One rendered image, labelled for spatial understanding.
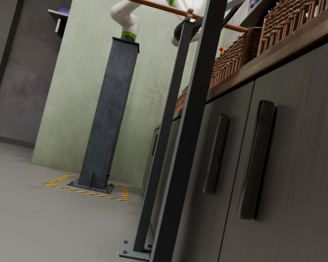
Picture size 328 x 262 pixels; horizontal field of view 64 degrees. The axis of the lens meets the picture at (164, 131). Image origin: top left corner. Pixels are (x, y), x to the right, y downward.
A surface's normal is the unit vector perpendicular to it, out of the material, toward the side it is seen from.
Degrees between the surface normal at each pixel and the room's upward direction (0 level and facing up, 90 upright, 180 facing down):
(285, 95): 90
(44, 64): 90
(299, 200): 90
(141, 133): 90
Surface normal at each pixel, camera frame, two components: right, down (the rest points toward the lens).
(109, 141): 0.08, -0.05
